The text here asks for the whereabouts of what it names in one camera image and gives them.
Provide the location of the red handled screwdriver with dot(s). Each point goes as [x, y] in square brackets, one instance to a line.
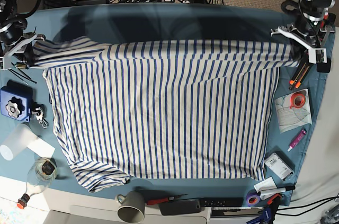
[164, 200]

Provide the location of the black smartphone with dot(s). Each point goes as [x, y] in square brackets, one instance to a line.
[180, 207]

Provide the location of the grey ceramic mug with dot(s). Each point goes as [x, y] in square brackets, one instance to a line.
[131, 207]

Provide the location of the blue box with knob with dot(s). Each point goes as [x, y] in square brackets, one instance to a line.
[16, 103]

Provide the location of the blue spring clamp bottom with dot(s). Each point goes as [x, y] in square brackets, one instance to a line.
[268, 213]

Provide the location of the orange black bar clamp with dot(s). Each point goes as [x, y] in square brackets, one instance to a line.
[327, 24]

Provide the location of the black remote control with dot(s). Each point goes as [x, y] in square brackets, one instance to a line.
[221, 202]

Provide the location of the blue white striped T-shirt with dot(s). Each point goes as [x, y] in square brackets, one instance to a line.
[161, 109]

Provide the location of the clear glass bottle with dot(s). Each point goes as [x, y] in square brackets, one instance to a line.
[40, 176]

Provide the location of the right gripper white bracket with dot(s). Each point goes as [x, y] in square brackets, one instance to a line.
[22, 49]

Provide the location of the black square foam pad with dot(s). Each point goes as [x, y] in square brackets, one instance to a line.
[324, 67]

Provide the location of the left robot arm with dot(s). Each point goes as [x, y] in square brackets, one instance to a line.
[309, 32]

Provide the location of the red tape roll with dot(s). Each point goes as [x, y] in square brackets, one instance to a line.
[297, 100]

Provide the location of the white boxed hard drive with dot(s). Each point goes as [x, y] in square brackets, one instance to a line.
[275, 163]

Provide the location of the black marker pen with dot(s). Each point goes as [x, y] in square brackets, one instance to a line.
[277, 190]

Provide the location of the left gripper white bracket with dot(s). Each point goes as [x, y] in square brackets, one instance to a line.
[303, 43]

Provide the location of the white paper tag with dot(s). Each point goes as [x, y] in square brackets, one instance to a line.
[266, 184]

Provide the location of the purple tape roll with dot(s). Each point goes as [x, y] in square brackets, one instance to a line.
[253, 199]

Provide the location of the leaf pattern paper card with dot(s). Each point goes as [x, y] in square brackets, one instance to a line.
[288, 118]

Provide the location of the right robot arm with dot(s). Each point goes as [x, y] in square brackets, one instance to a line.
[13, 24]

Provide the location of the silver allen key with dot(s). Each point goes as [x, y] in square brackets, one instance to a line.
[22, 76]

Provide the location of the clear plastic cup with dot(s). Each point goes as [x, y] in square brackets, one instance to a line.
[18, 140]

